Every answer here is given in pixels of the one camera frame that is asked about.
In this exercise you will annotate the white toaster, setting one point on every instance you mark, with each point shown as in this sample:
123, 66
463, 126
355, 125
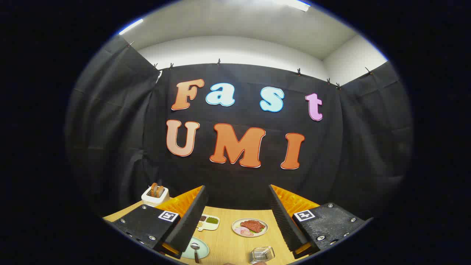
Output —
154, 200

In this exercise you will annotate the toasted bread slice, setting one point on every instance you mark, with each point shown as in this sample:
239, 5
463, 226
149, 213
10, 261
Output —
153, 189
160, 191

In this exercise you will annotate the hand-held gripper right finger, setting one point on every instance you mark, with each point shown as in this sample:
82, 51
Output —
285, 221

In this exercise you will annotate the reddish pink ham slice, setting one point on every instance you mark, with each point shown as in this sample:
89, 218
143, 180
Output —
247, 233

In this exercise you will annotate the green beans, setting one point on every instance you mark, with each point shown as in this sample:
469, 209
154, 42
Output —
212, 220

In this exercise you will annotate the green lettuce leaf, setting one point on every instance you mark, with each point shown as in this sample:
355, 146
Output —
260, 229

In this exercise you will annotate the brown meat steak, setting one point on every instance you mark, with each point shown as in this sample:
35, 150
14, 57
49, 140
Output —
252, 225

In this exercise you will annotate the white divided dish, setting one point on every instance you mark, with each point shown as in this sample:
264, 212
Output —
211, 226

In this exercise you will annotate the light blue plate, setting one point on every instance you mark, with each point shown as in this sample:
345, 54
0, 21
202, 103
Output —
204, 250

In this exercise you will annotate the pale pink ham slice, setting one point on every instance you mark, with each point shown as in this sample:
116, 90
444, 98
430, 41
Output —
240, 230

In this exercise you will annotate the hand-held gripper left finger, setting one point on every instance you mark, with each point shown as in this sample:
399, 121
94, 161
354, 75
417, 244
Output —
189, 221

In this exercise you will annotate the beige round plate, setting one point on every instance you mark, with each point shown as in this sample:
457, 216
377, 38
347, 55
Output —
263, 230

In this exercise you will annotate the metal drainer basket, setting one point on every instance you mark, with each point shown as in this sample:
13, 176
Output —
262, 254

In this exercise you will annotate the row of black cloth clips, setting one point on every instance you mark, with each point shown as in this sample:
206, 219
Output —
218, 61

